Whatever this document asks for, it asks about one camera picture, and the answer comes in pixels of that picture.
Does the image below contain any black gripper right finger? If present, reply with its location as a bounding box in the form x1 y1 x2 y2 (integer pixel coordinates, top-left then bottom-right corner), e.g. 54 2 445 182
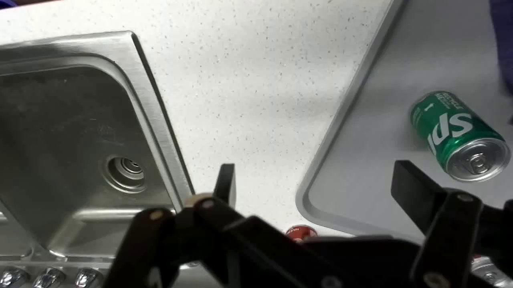
389 159 513 288

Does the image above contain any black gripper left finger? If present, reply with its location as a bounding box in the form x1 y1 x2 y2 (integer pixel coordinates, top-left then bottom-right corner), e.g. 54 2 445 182
102 162 301 288

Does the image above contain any green Sprite soda can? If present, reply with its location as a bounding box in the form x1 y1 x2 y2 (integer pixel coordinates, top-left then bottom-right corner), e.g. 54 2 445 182
408 90 511 185

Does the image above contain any grey plastic serving tray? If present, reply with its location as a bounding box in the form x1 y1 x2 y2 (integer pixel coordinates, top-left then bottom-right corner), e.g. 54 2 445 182
295 0 513 238

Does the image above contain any red soda can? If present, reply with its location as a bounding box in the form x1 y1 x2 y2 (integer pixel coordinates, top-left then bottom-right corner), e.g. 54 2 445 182
285 225 317 246

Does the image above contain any stainless steel double sink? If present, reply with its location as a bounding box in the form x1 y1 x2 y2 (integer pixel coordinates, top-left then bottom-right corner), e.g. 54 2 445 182
0 31 197 288

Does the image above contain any purple cloth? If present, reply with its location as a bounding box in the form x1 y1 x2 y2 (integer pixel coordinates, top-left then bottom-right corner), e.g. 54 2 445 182
487 0 513 100

